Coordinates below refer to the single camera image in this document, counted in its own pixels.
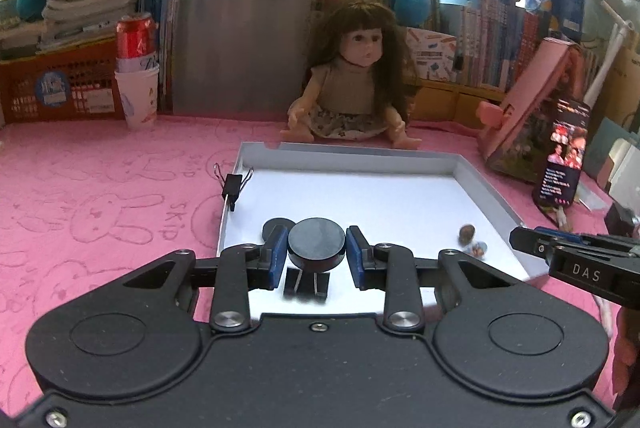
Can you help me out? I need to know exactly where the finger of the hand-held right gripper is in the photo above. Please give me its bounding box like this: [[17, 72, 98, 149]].
[[533, 225, 601, 243], [509, 227, 583, 266]]

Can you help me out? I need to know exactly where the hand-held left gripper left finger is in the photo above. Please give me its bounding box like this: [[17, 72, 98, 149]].
[[122, 224, 290, 334]]

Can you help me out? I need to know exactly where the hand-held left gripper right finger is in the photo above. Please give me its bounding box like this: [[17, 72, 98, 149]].
[[346, 224, 521, 336]]

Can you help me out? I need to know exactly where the large black binder clip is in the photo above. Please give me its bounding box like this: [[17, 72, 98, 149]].
[[282, 265, 332, 299]]

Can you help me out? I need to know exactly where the small black round cap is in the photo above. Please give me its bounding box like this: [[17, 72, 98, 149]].
[[261, 218, 296, 241]]

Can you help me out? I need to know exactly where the large black round puck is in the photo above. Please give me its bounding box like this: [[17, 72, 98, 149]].
[[287, 217, 347, 271]]

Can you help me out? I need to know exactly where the white cardboard box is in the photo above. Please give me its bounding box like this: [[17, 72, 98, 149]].
[[216, 141, 540, 324]]

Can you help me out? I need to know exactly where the black charger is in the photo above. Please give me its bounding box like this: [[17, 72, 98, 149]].
[[603, 202, 640, 239]]

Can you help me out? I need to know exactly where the black smartphone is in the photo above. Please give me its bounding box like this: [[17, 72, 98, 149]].
[[531, 97, 592, 211]]

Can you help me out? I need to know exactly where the small black binder clip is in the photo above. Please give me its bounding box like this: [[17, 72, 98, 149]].
[[212, 162, 256, 211]]

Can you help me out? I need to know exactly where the teal card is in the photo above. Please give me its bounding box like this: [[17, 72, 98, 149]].
[[582, 117, 631, 194]]

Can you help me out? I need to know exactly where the pink house-shaped stand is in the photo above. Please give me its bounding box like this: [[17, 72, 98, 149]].
[[476, 37, 596, 186]]

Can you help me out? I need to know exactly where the yellow wooden drawer unit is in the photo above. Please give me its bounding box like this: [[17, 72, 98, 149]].
[[410, 78, 506, 131]]

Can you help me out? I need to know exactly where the doll with brown hair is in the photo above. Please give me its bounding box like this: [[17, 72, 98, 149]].
[[280, 1, 423, 150]]

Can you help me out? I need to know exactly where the pink rabbit print cloth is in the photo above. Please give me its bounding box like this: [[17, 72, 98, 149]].
[[0, 111, 640, 414]]

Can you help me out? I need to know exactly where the row of books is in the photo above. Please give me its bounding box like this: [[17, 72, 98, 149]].
[[440, 0, 551, 92]]

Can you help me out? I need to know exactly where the white paper cup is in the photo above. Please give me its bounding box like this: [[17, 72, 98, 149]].
[[114, 64, 161, 131]]

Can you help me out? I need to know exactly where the white colourful printed box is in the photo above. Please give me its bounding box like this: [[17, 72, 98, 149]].
[[404, 27, 463, 84]]

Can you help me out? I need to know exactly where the grey metal panel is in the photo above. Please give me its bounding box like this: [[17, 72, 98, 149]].
[[170, 0, 321, 115]]

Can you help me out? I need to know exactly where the red drink can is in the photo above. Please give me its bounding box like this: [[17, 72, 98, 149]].
[[116, 12, 160, 72]]

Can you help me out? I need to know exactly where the orange plastic basket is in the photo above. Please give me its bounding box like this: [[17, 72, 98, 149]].
[[0, 36, 126, 126]]

